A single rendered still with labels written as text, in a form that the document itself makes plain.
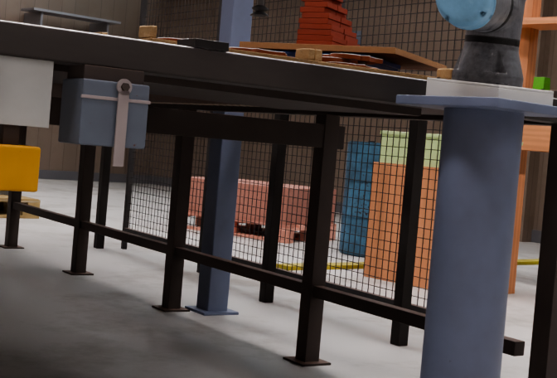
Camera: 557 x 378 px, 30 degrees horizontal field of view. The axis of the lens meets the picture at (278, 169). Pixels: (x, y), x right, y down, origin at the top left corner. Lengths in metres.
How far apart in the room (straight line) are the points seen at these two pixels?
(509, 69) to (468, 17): 0.19
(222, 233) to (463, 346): 2.30
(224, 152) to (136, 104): 2.42
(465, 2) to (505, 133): 0.30
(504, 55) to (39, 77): 0.95
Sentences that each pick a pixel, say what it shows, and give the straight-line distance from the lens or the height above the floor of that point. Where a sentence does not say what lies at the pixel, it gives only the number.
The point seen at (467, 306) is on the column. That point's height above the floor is 0.44.
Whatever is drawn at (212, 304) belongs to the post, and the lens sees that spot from 4.40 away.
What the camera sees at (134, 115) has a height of 0.77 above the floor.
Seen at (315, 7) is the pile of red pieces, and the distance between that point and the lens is 3.29.
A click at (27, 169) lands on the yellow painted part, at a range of 1.86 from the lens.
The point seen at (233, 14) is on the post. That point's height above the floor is 1.26.
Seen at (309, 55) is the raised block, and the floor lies 0.95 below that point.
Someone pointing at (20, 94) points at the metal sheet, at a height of 0.79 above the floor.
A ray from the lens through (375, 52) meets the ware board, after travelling 2.96.
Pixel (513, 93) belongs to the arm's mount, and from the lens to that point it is 2.16.
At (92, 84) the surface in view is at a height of 0.82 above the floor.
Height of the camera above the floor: 0.74
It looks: 1 degrees down
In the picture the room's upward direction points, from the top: 5 degrees clockwise
